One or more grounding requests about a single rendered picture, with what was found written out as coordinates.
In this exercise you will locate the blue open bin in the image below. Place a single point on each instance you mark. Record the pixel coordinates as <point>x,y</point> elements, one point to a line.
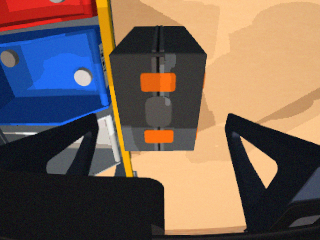
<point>40,89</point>

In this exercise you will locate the yellow bar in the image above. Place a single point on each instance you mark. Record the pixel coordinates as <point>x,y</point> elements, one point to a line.
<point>105,22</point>

